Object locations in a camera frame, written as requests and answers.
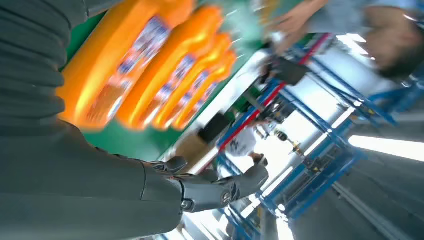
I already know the brown cardboard box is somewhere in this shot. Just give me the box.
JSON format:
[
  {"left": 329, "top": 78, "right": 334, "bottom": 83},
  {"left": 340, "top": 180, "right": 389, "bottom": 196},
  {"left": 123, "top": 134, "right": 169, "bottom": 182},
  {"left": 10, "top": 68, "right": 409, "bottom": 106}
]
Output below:
[{"left": 174, "top": 130, "right": 213, "bottom": 167}]

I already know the black bag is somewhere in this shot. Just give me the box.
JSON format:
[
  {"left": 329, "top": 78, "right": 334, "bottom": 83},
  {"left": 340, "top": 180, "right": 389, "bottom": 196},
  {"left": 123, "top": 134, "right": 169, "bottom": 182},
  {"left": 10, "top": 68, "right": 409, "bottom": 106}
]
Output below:
[{"left": 198, "top": 113, "right": 233, "bottom": 144}]

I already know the person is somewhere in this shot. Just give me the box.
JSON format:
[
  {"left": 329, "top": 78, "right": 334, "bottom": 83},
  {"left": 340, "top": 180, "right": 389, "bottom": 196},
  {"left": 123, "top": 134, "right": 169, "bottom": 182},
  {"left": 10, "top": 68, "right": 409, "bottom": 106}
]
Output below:
[
  {"left": 258, "top": 0, "right": 424, "bottom": 80},
  {"left": 225, "top": 125, "right": 269, "bottom": 168}
]

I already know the ceiling light strip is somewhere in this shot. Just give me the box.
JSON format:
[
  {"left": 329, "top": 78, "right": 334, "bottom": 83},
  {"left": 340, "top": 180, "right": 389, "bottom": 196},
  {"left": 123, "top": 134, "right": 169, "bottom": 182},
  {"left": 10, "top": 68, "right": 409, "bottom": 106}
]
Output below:
[{"left": 347, "top": 135, "right": 424, "bottom": 163}]

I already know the red metal post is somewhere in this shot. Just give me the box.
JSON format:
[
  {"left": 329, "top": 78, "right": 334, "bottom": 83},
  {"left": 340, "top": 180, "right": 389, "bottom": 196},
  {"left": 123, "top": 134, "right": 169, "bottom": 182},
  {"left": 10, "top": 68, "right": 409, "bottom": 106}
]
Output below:
[{"left": 218, "top": 33, "right": 332, "bottom": 151}]

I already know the blue metal rack frame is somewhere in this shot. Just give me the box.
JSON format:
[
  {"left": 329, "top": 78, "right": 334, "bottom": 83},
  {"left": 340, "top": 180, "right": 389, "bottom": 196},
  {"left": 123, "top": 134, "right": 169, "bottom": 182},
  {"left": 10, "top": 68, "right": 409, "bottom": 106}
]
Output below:
[{"left": 215, "top": 33, "right": 424, "bottom": 240}]

